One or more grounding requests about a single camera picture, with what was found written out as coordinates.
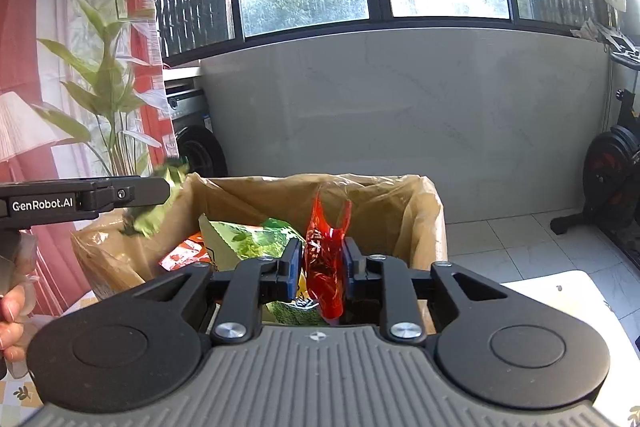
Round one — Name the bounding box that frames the red transparent snack wrapper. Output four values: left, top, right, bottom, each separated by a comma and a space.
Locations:
303, 193, 352, 323

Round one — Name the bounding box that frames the black exercise bike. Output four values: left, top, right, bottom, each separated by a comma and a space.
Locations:
549, 33, 640, 258

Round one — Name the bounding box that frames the small green snack packet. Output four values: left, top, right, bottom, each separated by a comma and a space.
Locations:
120, 157, 190, 239

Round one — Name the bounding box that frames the cardboard box with plastic liner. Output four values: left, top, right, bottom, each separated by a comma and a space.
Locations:
72, 173, 448, 299

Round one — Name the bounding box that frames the green chips bag in box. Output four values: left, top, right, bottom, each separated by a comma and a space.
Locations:
198, 215, 303, 271

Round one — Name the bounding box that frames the red patterned curtain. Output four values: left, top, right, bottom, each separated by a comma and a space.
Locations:
0, 0, 179, 318

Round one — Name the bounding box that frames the black round appliance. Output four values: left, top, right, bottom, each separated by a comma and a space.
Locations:
177, 126, 228, 178

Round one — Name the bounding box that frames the person's left hand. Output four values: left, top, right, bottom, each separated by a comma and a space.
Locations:
1, 281, 37, 363

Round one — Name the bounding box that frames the checkered floral tablecloth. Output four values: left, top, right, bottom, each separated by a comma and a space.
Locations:
0, 291, 98, 427

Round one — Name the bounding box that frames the green snack bag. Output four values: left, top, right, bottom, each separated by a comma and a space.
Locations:
266, 298, 326, 326

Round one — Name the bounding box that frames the red white snack bag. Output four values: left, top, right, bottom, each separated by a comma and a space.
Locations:
158, 233, 212, 272

